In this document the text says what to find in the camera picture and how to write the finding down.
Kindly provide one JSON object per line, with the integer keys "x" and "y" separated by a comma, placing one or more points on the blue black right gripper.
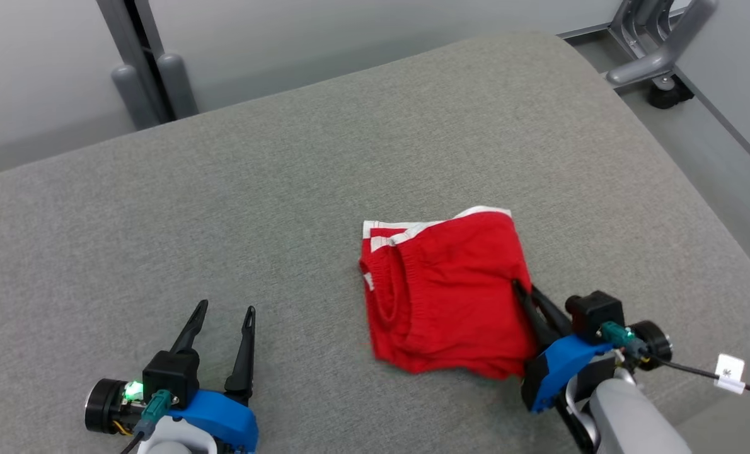
{"x": 558, "y": 369}

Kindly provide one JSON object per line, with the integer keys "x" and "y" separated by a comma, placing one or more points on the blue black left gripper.
{"x": 227, "y": 422}

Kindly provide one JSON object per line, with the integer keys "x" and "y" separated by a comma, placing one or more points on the red sports shorts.
{"x": 450, "y": 296}

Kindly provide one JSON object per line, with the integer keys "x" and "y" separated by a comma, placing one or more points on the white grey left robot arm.
{"x": 173, "y": 441}

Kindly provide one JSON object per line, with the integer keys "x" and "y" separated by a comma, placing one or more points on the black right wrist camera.
{"x": 599, "y": 309}

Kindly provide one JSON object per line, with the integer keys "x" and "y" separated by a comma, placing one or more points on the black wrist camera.
{"x": 599, "y": 309}
{"x": 170, "y": 375}

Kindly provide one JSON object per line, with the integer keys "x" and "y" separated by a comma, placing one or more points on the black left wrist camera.
{"x": 170, "y": 375}

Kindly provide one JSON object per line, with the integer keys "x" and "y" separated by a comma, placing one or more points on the grey post with round feet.
{"x": 173, "y": 82}

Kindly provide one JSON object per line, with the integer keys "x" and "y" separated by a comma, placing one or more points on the grey metal wheeled frame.
{"x": 665, "y": 57}

